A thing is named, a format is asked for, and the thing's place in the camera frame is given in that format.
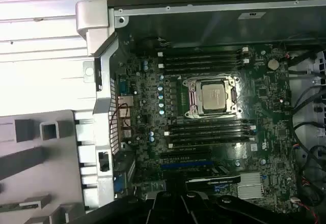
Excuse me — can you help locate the silver CPU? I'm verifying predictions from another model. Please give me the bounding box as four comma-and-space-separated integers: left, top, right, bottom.
201, 82, 228, 110

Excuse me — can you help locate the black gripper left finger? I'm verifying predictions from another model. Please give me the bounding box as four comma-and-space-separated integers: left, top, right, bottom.
85, 191, 184, 224

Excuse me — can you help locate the grey parts rack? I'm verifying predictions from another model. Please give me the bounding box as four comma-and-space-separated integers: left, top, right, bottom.
0, 109, 89, 224

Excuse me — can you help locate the blue expansion slot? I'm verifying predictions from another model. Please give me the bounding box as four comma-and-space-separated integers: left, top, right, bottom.
160, 163, 214, 171

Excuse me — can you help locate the green motherboard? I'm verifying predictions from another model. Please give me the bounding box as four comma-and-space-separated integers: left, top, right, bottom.
114, 37, 309, 224

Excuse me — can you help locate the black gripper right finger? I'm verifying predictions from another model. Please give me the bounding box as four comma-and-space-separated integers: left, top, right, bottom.
179, 192, 310, 224

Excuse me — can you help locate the black and silver PC case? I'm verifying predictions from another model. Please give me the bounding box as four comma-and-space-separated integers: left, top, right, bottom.
75, 0, 326, 224

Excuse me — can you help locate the red and black twisted wire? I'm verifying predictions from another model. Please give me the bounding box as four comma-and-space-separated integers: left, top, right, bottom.
110, 103, 129, 134

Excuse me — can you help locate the grey metal drive cage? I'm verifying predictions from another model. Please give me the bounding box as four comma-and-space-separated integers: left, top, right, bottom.
309, 50, 326, 123

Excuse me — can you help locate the silver finned heat sink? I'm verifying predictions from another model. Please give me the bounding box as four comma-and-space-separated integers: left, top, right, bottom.
237, 172, 263, 200

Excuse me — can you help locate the long black expansion slot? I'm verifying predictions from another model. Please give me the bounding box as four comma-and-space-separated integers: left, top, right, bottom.
159, 152, 212, 160

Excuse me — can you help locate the black Nvidia graphics card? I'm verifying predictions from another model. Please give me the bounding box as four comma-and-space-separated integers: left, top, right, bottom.
162, 165, 242, 197

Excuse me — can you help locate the blue rear port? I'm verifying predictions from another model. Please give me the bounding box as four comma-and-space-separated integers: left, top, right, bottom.
118, 79, 130, 94

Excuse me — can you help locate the tall silver rear port block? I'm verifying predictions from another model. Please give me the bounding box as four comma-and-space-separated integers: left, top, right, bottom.
118, 95, 134, 108
119, 108, 133, 120

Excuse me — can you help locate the CPU socket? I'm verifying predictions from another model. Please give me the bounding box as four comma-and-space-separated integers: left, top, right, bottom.
182, 75, 242, 120

